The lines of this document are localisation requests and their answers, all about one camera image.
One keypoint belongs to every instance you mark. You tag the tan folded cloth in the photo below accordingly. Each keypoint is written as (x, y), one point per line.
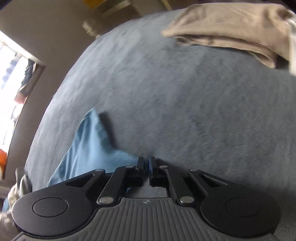
(231, 25)

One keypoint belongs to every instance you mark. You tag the dark clothes pile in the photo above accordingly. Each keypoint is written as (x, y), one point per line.
(27, 74)

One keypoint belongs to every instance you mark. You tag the orange bag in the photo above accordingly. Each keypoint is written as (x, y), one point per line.
(1, 157)

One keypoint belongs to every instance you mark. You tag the cream wooden footboard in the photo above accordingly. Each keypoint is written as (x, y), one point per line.
(124, 7)

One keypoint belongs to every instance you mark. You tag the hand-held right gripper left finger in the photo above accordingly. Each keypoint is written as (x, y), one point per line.
(141, 169)

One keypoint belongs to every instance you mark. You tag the grey sweatshirt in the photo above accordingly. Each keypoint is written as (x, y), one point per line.
(20, 185)

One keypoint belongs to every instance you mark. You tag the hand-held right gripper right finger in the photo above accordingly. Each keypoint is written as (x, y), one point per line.
(152, 166)

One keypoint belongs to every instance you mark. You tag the grey fleece blanket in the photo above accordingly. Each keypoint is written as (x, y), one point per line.
(185, 104)

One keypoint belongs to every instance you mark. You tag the light blue t-shirt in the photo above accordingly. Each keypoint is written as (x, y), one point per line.
(92, 148)

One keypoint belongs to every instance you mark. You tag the cream bedpost finial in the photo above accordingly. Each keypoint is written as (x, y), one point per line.
(90, 27)

